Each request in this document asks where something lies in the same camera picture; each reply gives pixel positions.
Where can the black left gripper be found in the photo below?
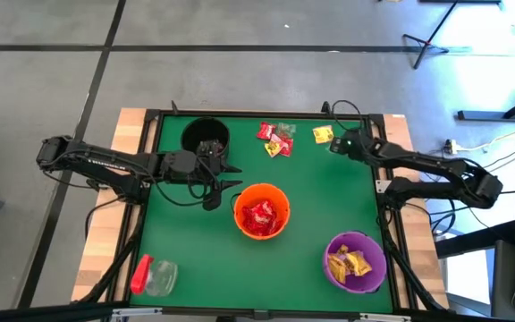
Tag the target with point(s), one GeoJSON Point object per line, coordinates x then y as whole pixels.
{"type": "Point", "coordinates": [179, 165]}

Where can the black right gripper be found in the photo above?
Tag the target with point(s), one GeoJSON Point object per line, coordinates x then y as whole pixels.
{"type": "Point", "coordinates": [365, 145]}

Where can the clear gummy candy bag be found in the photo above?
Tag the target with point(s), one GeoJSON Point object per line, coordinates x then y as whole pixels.
{"type": "Point", "coordinates": [286, 129]}
{"type": "Point", "coordinates": [204, 149]}
{"type": "Point", "coordinates": [216, 147]}

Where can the orange pumpkin bucket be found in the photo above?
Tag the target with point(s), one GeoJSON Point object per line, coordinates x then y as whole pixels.
{"type": "Point", "coordinates": [241, 210]}

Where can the red Skittles candy packet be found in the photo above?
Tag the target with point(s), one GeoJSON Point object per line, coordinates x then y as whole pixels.
{"type": "Point", "coordinates": [274, 225]}
{"type": "Point", "coordinates": [250, 217]}
{"type": "Point", "coordinates": [266, 130]}
{"type": "Point", "coordinates": [267, 209]}
{"type": "Point", "coordinates": [258, 229]}
{"type": "Point", "coordinates": [288, 147]}

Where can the purple pumpkin bucket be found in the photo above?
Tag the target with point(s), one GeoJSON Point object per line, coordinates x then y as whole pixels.
{"type": "Point", "coordinates": [369, 282]}

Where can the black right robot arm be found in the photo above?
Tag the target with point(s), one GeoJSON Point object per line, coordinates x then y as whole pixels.
{"type": "Point", "coordinates": [441, 165]}

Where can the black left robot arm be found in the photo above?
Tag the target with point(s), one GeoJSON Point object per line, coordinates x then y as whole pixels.
{"type": "Point", "coordinates": [105, 163]}

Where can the black pumpkin bucket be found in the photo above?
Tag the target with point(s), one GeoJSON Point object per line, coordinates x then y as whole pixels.
{"type": "Point", "coordinates": [195, 132]}

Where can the white power strip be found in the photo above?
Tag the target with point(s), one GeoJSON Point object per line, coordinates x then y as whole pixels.
{"type": "Point", "coordinates": [451, 146]}

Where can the green table mat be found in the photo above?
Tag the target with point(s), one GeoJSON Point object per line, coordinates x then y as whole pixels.
{"type": "Point", "coordinates": [222, 268]}

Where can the black tripod stand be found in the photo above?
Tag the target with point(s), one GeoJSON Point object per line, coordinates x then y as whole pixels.
{"type": "Point", "coordinates": [425, 44]}

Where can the clear jar with red lid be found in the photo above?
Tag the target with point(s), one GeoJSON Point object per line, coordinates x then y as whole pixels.
{"type": "Point", "coordinates": [163, 277]}

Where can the black desk foot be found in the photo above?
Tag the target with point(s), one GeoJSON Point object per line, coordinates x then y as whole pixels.
{"type": "Point", "coordinates": [485, 116]}

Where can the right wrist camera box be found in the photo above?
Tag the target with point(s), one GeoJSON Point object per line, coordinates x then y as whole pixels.
{"type": "Point", "coordinates": [339, 146]}

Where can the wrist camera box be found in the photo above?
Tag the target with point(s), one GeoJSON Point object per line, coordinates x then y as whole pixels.
{"type": "Point", "coordinates": [339, 146]}
{"type": "Point", "coordinates": [212, 202]}

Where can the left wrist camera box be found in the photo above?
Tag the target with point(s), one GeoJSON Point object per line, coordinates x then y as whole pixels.
{"type": "Point", "coordinates": [212, 202]}

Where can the black rail clamp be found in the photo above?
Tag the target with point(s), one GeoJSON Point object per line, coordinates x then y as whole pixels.
{"type": "Point", "coordinates": [326, 108]}
{"type": "Point", "coordinates": [174, 108]}

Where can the black table frame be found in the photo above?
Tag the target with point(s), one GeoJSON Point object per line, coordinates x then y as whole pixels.
{"type": "Point", "coordinates": [239, 112]}

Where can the silver metal bracket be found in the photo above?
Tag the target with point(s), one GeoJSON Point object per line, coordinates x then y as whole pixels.
{"type": "Point", "coordinates": [137, 312]}
{"type": "Point", "coordinates": [385, 317]}

